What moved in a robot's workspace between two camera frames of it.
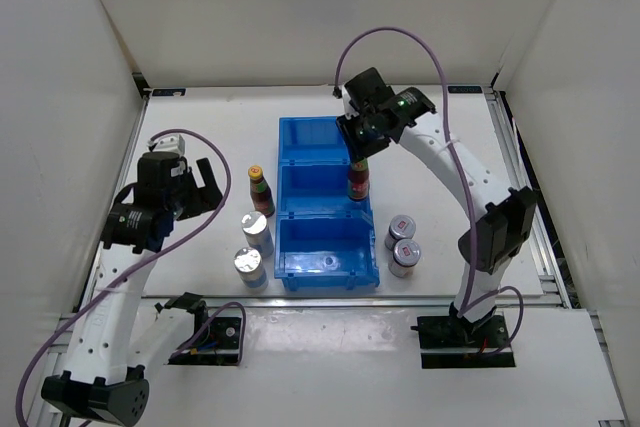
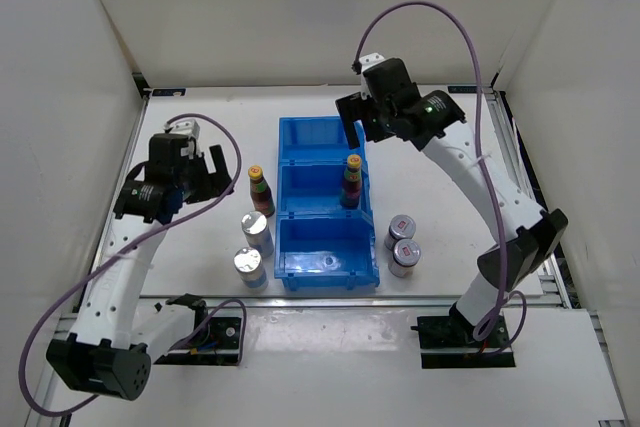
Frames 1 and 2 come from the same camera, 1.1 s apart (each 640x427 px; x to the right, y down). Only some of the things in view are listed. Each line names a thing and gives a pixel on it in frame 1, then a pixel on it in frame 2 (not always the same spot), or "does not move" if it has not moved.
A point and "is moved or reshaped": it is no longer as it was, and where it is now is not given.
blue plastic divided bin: (323, 239) does not move
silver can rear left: (257, 233) does not move
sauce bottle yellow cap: (359, 180) is moved or reshaped
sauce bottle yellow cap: (260, 193) does not move
